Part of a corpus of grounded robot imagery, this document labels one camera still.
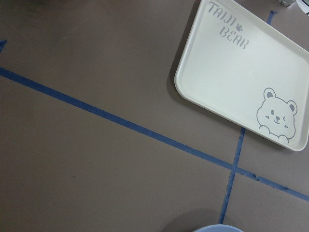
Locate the cream bear serving tray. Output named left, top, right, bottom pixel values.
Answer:
left=174, top=0, right=309, bottom=151

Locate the blue round plate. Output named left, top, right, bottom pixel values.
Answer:
left=193, top=224, right=243, bottom=232

